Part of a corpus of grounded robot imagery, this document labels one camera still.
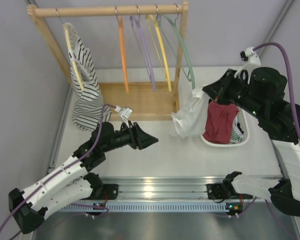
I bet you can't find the purple plastic hanger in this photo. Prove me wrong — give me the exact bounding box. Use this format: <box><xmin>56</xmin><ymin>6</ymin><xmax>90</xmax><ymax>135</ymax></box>
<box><xmin>129</xmin><ymin>15</ymin><xmax>156</xmax><ymax>92</ymax></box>

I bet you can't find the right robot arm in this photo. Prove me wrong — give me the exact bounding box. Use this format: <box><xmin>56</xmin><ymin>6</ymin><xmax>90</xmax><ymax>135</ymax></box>
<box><xmin>202</xmin><ymin>67</ymin><xmax>300</xmax><ymax>217</ymax></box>

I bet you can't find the wooden clothes rack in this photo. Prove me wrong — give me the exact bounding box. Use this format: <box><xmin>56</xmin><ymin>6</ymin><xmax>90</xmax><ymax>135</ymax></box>
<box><xmin>26</xmin><ymin>0</ymin><xmax>189</xmax><ymax>121</ymax></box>

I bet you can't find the red garment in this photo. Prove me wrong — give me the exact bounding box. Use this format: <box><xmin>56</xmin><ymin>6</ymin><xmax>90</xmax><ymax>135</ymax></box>
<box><xmin>203</xmin><ymin>101</ymin><xmax>239</xmax><ymax>145</ymax></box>

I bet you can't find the orange plastic hanger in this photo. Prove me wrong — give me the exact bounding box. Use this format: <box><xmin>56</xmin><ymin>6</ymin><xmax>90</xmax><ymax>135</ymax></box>
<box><xmin>117</xmin><ymin>16</ymin><xmax>130</xmax><ymax>93</ymax></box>

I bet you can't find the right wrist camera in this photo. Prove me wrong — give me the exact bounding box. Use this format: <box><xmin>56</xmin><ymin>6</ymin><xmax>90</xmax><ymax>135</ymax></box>
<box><xmin>234</xmin><ymin>46</ymin><xmax>261</xmax><ymax>77</ymax></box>

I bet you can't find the grey slotted cable duct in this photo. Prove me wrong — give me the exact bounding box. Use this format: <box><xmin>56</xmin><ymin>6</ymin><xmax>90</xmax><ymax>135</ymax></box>
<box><xmin>59</xmin><ymin>201</ymin><xmax>242</xmax><ymax>213</ymax></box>

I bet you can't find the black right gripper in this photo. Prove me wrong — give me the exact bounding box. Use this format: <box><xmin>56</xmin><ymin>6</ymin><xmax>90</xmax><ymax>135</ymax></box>
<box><xmin>202</xmin><ymin>68</ymin><xmax>265</xmax><ymax>119</ymax></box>

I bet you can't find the yellow plastic hanger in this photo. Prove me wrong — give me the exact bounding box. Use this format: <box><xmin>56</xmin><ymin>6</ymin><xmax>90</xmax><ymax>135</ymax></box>
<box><xmin>145</xmin><ymin>14</ymin><xmax>172</xmax><ymax>92</ymax></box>

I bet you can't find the white perforated laundry basket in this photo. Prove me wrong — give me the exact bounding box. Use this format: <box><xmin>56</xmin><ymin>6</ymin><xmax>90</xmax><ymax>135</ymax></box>
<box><xmin>200</xmin><ymin>108</ymin><xmax>250</xmax><ymax>148</ymax></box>

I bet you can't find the cream plastic hanger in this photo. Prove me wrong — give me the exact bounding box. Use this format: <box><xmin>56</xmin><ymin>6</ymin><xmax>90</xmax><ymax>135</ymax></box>
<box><xmin>63</xmin><ymin>24</ymin><xmax>85</xmax><ymax>92</ymax></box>

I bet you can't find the green plastic hanger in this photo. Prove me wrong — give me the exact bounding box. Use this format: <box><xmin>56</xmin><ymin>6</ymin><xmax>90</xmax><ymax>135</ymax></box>
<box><xmin>158</xmin><ymin>15</ymin><xmax>196</xmax><ymax>90</ymax></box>

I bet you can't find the black white striped tank top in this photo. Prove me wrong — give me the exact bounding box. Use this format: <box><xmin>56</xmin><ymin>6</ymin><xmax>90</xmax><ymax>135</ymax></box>
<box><xmin>65</xmin><ymin>22</ymin><xmax>104</xmax><ymax>131</ymax></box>

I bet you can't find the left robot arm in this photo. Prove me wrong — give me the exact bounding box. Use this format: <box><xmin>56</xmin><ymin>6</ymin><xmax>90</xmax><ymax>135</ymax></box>
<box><xmin>8</xmin><ymin>121</ymin><xmax>159</xmax><ymax>234</ymax></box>

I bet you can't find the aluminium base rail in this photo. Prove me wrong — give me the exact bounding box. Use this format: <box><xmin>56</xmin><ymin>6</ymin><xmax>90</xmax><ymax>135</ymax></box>
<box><xmin>74</xmin><ymin>176</ymin><xmax>256</xmax><ymax>201</ymax></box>

